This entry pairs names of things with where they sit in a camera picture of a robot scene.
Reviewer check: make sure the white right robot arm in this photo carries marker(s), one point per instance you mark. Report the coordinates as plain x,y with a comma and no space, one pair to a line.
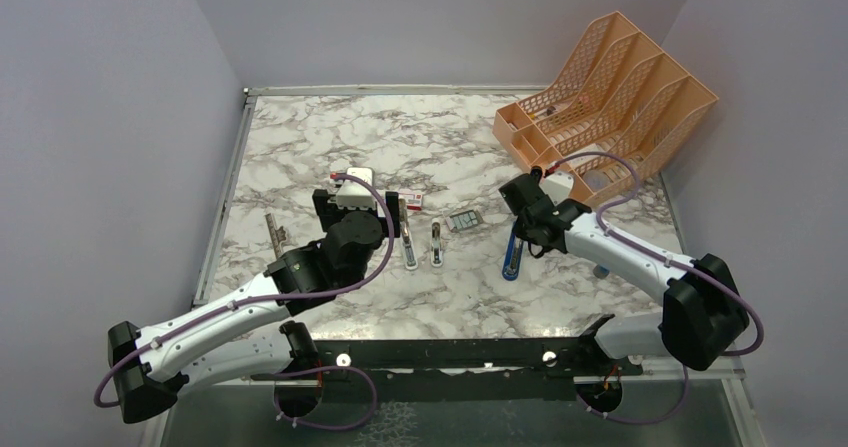
701,313

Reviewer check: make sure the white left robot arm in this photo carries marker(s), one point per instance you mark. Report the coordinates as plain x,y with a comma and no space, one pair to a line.
252,329

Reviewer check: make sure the red white staple box sleeve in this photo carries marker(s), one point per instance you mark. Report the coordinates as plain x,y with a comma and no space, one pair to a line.
413,200

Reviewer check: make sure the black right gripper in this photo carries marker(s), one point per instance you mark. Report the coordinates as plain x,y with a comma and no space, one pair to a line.
518,228

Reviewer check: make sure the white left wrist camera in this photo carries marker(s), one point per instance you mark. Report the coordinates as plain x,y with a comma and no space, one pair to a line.
354,187

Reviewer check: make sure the staple box tray with staples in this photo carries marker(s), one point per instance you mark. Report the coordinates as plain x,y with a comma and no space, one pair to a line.
464,220

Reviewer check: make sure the blue grey glue stick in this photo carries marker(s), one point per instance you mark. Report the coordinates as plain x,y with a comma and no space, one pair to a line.
600,272

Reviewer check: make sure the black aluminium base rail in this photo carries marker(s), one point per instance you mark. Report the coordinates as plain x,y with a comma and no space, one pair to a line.
357,371

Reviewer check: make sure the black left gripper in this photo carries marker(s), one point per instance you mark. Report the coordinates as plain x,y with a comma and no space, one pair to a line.
332,215

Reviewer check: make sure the peach plastic desk organizer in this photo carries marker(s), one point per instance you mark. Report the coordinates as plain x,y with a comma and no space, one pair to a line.
620,102

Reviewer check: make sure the metal stapler magazine rail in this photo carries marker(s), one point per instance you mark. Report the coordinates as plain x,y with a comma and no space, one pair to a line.
277,234

